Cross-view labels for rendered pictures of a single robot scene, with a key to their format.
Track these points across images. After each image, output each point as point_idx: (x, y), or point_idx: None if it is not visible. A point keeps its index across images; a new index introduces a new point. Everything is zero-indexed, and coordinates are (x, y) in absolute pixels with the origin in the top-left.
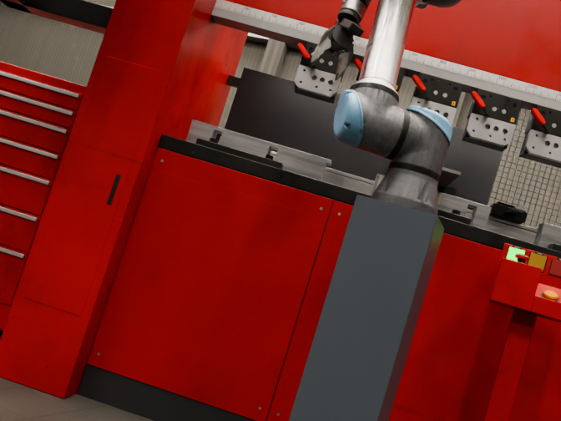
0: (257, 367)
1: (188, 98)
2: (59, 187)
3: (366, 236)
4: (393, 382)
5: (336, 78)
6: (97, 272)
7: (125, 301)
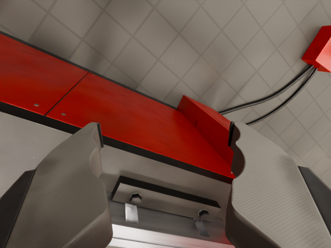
0: (99, 82)
1: None
2: None
3: None
4: None
5: (100, 128)
6: (210, 114)
7: (183, 120)
